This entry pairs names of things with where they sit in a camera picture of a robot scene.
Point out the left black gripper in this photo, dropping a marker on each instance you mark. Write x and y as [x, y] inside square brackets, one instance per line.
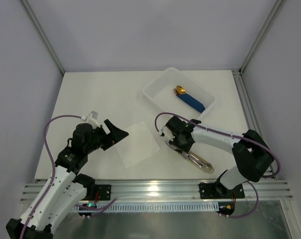
[105, 138]

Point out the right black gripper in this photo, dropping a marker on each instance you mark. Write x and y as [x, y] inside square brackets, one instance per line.
[179, 146]

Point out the silver knife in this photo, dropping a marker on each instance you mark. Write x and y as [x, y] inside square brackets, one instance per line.
[175, 148]

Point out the white paper napkin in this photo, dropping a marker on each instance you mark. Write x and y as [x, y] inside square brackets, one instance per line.
[138, 146]

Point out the oval wooden cutlery tray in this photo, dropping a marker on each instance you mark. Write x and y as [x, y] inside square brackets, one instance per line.
[197, 161]

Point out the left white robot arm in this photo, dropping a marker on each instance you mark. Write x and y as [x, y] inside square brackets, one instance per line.
[66, 186]

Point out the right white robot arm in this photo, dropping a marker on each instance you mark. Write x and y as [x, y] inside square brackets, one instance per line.
[252, 156]

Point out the gold cutlery in roll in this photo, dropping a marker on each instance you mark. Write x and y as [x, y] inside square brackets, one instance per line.
[179, 90]

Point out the white plastic basket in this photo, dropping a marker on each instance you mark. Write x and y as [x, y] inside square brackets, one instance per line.
[172, 91]

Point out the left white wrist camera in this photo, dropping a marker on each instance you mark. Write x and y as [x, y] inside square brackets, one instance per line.
[92, 117]

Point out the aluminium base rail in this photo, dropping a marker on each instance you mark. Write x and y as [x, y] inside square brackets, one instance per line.
[188, 190]

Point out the right aluminium side rail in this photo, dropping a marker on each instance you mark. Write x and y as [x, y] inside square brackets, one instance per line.
[247, 107]

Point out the white slotted cable duct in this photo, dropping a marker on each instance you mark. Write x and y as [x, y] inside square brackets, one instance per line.
[161, 207]

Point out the left aluminium frame post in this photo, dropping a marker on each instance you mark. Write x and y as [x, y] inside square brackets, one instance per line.
[42, 35]

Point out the aluminium frame post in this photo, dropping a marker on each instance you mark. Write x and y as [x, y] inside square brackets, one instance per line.
[269, 21]
[42, 35]

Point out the right aluminium frame post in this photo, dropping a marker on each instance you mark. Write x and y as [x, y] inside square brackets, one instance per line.
[269, 21]

